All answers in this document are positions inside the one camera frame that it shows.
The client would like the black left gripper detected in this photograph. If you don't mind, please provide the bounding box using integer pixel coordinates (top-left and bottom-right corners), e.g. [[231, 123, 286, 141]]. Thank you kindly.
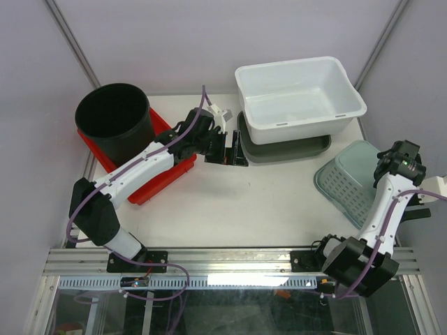
[[195, 130, 249, 168]]

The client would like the light teal perforated basket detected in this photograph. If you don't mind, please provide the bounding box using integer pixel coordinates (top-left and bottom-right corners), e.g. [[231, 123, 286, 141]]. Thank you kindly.
[[314, 140, 379, 230]]

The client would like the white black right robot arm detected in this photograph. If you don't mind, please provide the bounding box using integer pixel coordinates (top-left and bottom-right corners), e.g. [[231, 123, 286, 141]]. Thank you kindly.
[[312, 140, 426, 299]]

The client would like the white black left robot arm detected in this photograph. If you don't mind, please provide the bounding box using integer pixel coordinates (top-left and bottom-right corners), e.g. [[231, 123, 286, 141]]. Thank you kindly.
[[68, 105, 248, 271]]

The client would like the dark green plastic tray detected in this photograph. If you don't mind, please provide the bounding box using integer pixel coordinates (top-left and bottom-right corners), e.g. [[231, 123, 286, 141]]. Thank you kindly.
[[237, 112, 332, 163]]

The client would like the white plastic tub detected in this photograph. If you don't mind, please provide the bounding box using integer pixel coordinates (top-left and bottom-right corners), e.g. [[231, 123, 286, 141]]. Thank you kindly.
[[235, 57, 367, 145]]

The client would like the red plastic tray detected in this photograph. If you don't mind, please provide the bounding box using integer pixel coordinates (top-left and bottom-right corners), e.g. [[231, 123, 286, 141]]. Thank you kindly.
[[78, 108, 197, 205]]

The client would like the black round bucket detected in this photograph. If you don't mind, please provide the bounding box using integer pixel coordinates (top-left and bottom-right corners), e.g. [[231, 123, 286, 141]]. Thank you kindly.
[[75, 83, 155, 167]]

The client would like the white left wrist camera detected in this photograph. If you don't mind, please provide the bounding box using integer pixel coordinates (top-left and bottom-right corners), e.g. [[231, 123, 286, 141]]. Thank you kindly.
[[207, 104, 233, 133]]

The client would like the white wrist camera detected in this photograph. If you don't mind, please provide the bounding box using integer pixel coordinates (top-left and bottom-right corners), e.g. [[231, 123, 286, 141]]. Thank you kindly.
[[418, 176, 447, 203], [207, 104, 233, 133]]

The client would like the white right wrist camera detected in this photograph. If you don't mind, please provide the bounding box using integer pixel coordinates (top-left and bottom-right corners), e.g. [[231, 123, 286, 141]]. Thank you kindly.
[[418, 176, 447, 203]]

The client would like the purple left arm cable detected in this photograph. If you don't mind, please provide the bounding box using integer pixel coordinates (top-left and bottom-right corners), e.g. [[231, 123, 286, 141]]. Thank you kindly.
[[66, 84, 212, 245]]

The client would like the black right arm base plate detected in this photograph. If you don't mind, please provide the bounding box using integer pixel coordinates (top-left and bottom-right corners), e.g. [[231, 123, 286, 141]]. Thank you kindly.
[[290, 251, 326, 273]]

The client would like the aluminium mounting rail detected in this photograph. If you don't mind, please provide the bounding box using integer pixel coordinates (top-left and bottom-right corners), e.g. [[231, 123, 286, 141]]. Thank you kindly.
[[44, 246, 418, 277]]

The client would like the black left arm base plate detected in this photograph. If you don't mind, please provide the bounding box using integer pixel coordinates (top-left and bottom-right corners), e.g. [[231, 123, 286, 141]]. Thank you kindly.
[[106, 250, 168, 274]]

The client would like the white slotted cable duct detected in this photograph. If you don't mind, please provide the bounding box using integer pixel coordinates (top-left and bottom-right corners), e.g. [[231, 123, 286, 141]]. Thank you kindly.
[[59, 274, 317, 290]]

